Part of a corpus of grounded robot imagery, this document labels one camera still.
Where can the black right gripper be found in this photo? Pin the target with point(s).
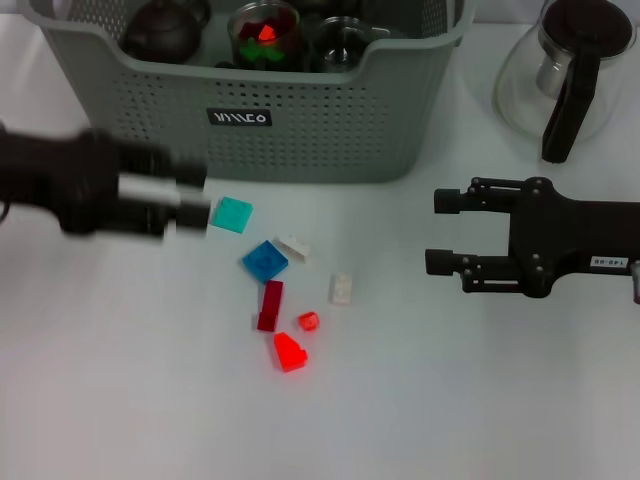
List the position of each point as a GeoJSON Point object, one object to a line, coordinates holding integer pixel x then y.
{"type": "Point", "coordinates": [565, 235]}

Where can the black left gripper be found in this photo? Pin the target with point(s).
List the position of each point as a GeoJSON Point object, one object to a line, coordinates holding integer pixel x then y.
{"type": "Point", "coordinates": [60, 180]}

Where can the blue square building brick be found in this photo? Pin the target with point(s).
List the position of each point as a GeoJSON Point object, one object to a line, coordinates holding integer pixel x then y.
{"type": "Point", "coordinates": [265, 261]}

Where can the dark red long brick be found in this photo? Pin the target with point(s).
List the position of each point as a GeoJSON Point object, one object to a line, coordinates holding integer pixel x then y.
{"type": "Point", "coordinates": [270, 305]}

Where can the green building brick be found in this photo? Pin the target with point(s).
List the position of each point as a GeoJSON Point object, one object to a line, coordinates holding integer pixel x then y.
{"type": "Point", "coordinates": [276, 54]}
{"type": "Point", "coordinates": [249, 50]}

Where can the small red building brick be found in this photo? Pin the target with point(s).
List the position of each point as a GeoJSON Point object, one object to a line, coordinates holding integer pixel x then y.
{"type": "Point", "coordinates": [309, 321]}
{"type": "Point", "coordinates": [265, 34]}

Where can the glass jar with bricks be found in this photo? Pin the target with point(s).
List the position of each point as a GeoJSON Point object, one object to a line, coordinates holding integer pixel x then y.
{"type": "Point", "coordinates": [285, 30]}

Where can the orange-red sloped brick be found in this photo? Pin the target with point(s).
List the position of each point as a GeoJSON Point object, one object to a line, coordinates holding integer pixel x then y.
{"type": "Point", "coordinates": [290, 354]}

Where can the grey perforated storage bin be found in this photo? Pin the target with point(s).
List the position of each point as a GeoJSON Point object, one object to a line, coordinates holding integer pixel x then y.
{"type": "Point", "coordinates": [390, 125]}

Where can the cyan square building brick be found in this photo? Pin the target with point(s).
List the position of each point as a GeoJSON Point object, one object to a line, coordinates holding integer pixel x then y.
{"type": "Point", "coordinates": [232, 215]}

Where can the white building brick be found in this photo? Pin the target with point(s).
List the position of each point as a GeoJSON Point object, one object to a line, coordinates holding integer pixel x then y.
{"type": "Point", "coordinates": [341, 289]}
{"type": "Point", "coordinates": [295, 247]}

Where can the dark clay teapot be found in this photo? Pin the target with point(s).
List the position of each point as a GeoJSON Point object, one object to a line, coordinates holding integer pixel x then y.
{"type": "Point", "coordinates": [160, 35]}

